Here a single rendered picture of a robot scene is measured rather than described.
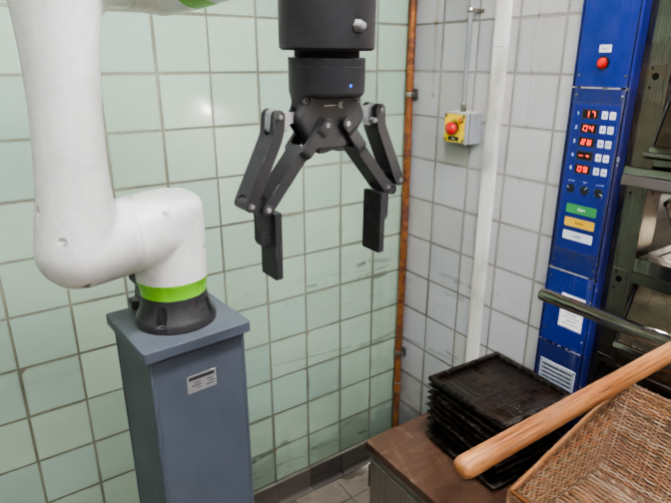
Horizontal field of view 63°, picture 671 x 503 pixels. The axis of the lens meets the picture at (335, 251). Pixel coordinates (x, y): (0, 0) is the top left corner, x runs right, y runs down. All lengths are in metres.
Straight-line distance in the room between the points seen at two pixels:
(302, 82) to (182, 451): 0.79
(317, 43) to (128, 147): 1.17
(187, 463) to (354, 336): 1.20
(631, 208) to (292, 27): 1.23
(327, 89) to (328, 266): 1.53
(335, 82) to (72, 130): 0.44
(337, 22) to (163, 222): 0.54
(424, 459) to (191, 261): 0.99
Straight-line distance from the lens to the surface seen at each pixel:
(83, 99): 0.85
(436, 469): 1.69
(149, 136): 1.65
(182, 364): 1.04
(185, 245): 0.99
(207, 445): 1.16
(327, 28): 0.52
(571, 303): 1.30
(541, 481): 1.55
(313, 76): 0.53
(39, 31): 0.84
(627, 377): 0.98
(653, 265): 1.62
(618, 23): 1.59
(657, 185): 1.41
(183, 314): 1.03
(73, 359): 1.78
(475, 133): 1.86
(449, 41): 1.98
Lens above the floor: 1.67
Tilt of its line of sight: 19 degrees down
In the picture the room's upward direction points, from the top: straight up
